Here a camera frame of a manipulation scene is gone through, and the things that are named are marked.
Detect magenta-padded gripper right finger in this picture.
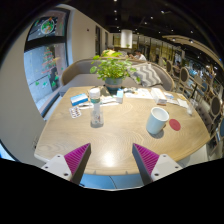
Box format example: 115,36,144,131
131,143,184,186

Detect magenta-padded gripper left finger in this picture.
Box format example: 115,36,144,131
40,142,92,185

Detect clear plastic water bottle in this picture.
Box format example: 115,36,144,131
88,87,105,129

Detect flat round red coaster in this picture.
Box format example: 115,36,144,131
168,118,182,132

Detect pill blister pack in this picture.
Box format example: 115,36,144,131
68,105,83,119

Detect clear plastic cup with straw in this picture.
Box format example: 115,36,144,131
186,98,199,117

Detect white paper sheet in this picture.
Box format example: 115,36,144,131
176,98,190,109

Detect blue white card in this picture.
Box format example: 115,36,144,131
163,91,175,100

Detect flat blue white box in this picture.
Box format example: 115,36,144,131
69,92,89,107

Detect group of round-backed chairs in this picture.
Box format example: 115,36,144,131
163,58,224,148

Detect printed paper leaflet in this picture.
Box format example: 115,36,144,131
124,88,154,100

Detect grey curved sofa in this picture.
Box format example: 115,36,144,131
59,58,176,98

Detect grey white chevron pillow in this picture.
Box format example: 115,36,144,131
128,62,164,88

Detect window with colourful decals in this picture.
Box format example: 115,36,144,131
23,8,71,116

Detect green potted plant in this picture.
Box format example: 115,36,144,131
89,49,143,93

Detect person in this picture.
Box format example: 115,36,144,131
132,49,148,62
101,49,117,58

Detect white round column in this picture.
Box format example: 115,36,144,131
120,29,134,49

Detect group of ceiling lights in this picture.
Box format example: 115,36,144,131
111,0,194,44

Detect white mug green handle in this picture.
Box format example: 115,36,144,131
145,106,170,136

